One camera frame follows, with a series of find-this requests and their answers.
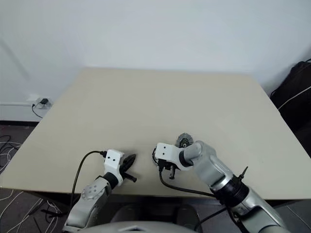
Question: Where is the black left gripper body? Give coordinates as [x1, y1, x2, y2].
[119, 158, 129, 181]

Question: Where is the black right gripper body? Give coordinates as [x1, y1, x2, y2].
[157, 159, 180, 172]

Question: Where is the silver disc motor part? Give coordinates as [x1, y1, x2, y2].
[175, 132, 194, 149]

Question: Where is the dark rounded shape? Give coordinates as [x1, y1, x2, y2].
[174, 205, 203, 224]

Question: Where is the silver robot torso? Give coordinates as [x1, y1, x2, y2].
[80, 219, 203, 233]

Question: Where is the black bag white piping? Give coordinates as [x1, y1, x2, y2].
[270, 58, 311, 133]

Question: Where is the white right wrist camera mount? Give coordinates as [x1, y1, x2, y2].
[155, 142, 183, 172]

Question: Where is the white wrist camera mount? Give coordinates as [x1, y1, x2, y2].
[155, 142, 183, 172]
[104, 149, 125, 187]

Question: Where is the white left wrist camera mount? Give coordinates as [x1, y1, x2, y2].
[104, 149, 125, 187]

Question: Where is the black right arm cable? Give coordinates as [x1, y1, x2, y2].
[158, 166, 238, 231]

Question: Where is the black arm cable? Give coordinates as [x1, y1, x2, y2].
[69, 150, 107, 209]
[158, 166, 238, 231]

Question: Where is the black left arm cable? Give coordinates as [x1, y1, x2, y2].
[69, 150, 107, 209]

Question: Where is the black adapter cable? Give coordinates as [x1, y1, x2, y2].
[31, 103, 44, 119]

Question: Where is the white floor cable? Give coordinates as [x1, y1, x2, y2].
[0, 142, 23, 171]

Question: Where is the white wall cable duct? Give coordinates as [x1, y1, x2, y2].
[0, 101, 35, 108]

